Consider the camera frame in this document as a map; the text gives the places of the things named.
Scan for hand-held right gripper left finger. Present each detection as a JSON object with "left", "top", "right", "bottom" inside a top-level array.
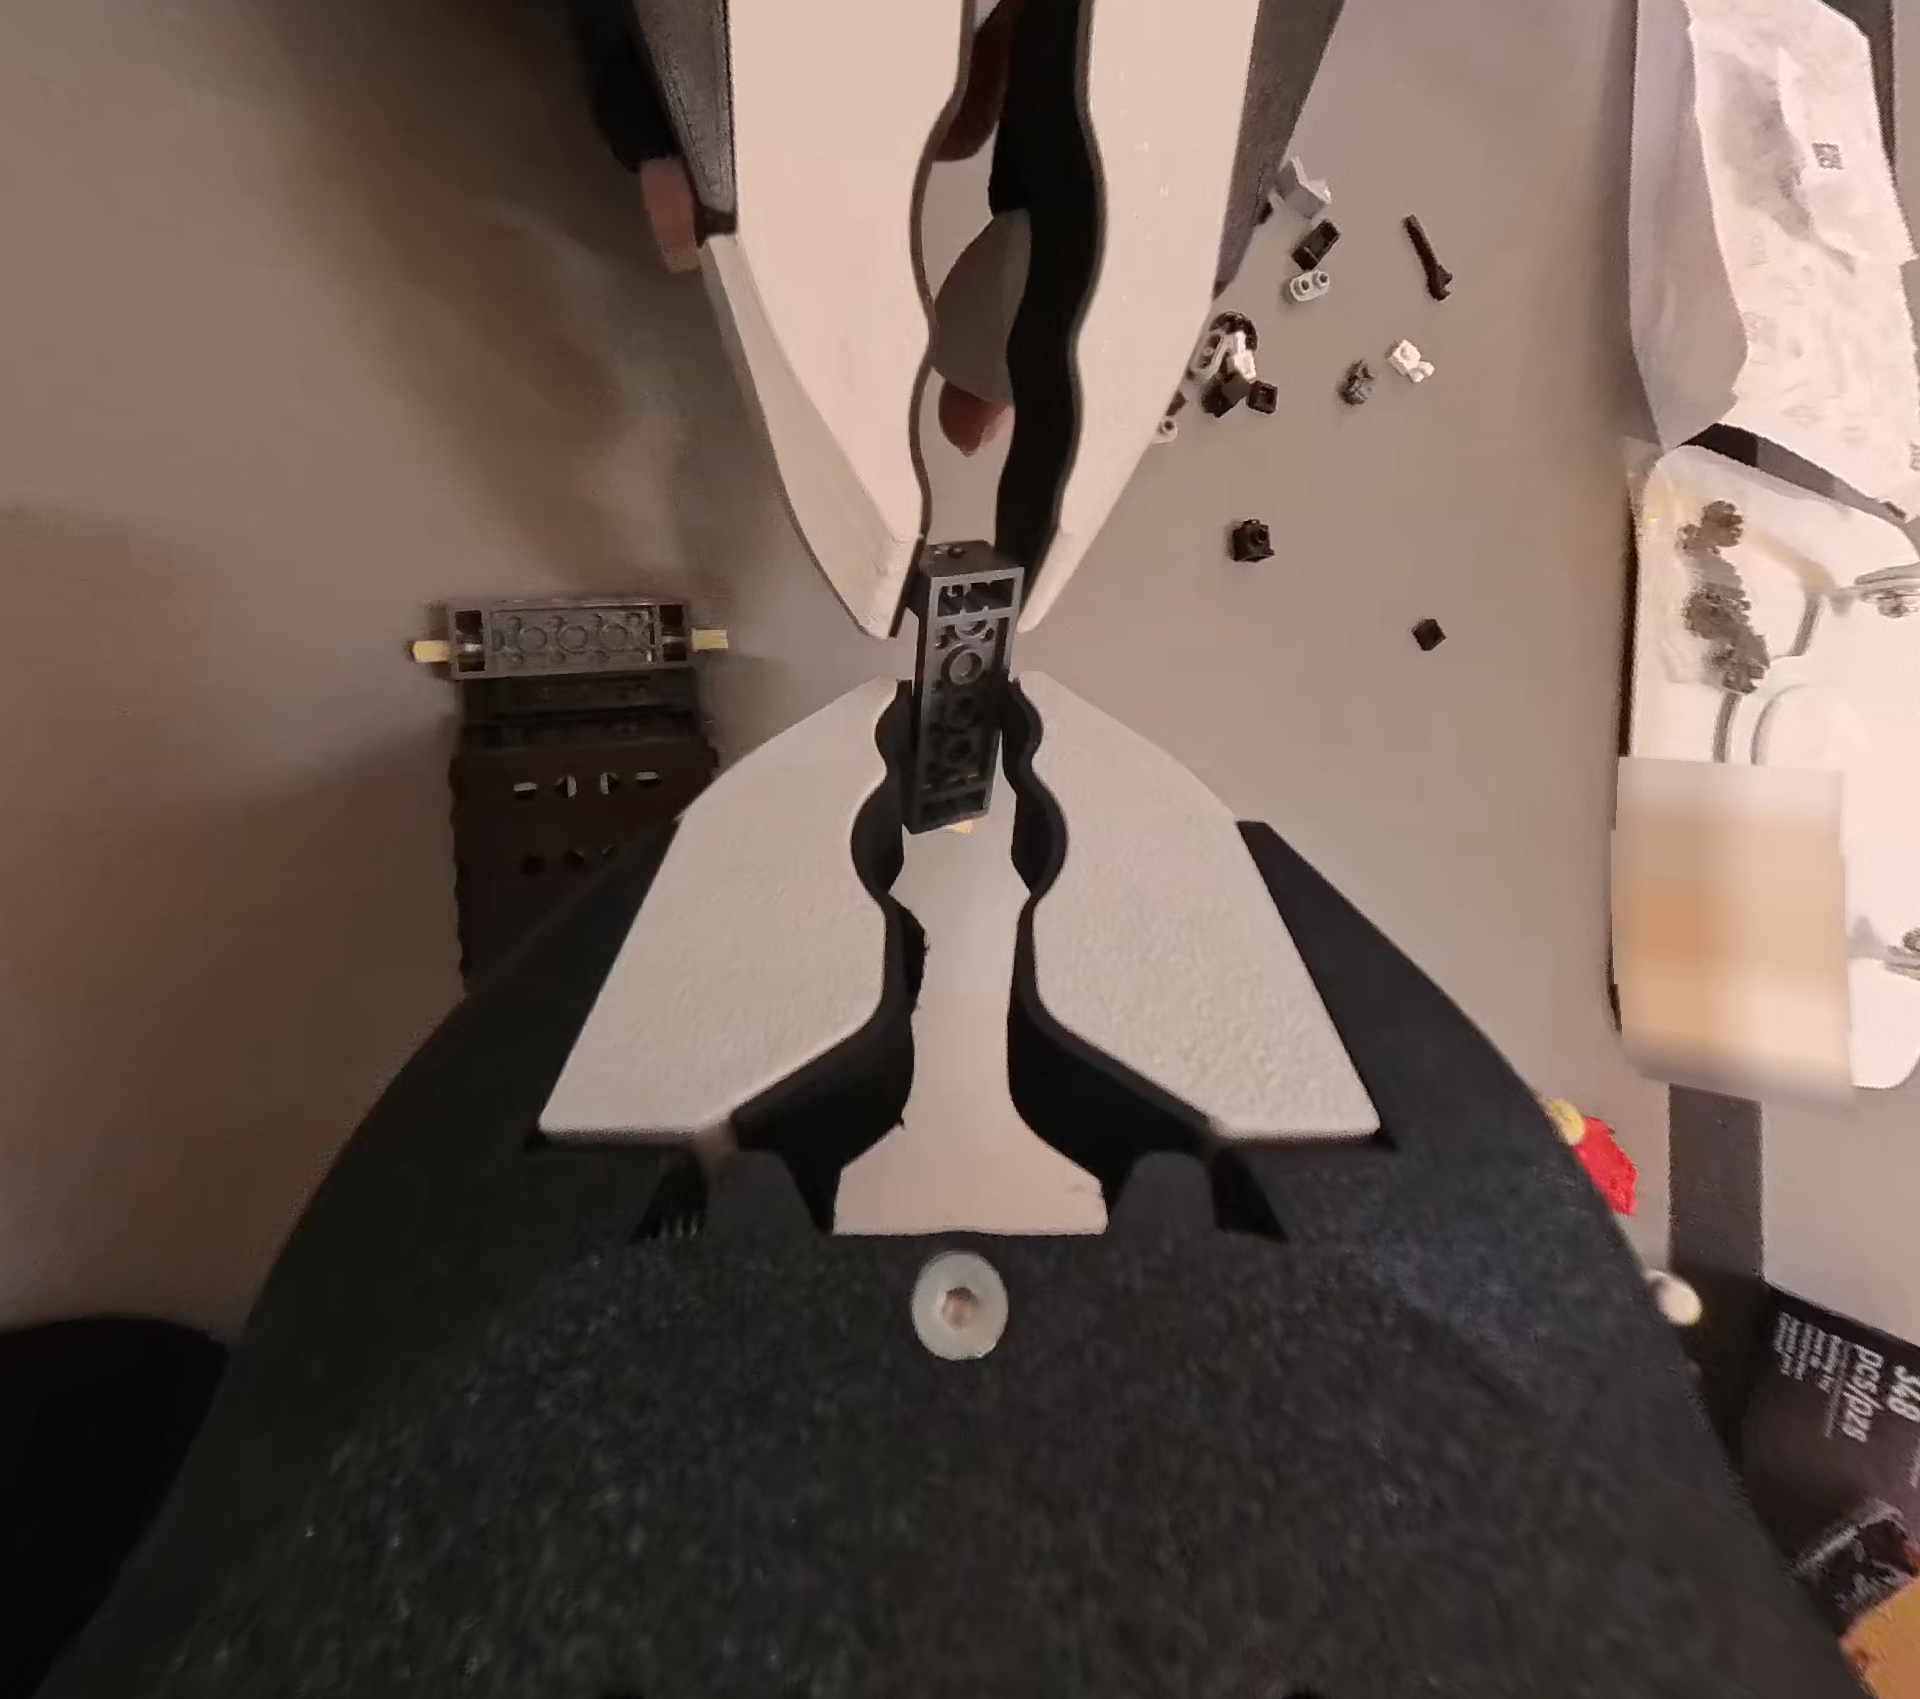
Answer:
[{"left": 535, "top": 676, "right": 921, "bottom": 1187}]

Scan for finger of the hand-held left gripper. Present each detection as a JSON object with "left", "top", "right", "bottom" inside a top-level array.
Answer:
[
  {"left": 990, "top": 0, "right": 1277, "bottom": 632},
  {"left": 704, "top": 0, "right": 977, "bottom": 640}
]

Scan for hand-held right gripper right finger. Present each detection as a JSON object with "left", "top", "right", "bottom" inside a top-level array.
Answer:
[{"left": 1008, "top": 674, "right": 1381, "bottom": 1187}]

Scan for dark toy brick assembly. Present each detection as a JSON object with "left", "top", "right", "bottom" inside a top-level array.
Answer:
[{"left": 403, "top": 596, "right": 738, "bottom": 982}]

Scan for dark grey toy axle brick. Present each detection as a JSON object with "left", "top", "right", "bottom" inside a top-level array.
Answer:
[{"left": 900, "top": 542, "right": 1029, "bottom": 832}]

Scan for grey desk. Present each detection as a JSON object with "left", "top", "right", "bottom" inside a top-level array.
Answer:
[{"left": 0, "top": 0, "right": 1920, "bottom": 1341}]

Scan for person's left hand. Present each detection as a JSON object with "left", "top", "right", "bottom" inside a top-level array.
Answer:
[{"left": 595, "top": 0, "right": 1086, "bottom": 460}]

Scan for scattered small toy bricks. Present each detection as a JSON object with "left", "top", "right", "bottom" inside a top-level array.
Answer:
[{"left": 1153, "top": 158, "right": 1453, "bottom": 654}]

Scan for red toy minifigure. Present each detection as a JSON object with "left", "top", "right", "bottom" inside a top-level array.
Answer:
[{"left": 1541, "top": 1095, "right": 1644, "bottom": 1221}]

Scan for white printed paper bag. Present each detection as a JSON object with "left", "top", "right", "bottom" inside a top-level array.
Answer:
[{"left": 1626, "top": 0, "right": 1920, "bottom": 502}]

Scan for clear bag of black gears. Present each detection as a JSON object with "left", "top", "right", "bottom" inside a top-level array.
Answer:
[{"left": 1626, "top": 446, "right": 1877, "bottom": 756}]

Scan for white book stand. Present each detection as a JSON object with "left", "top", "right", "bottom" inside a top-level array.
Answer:
[{"left": 1619, "top": 440, "right": 1920, "bottom": 1093}]

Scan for black toy set box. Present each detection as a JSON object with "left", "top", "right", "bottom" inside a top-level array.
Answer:
[{"left": 1739, "top": 1293, "right": 1920, "bottom": 1699}]

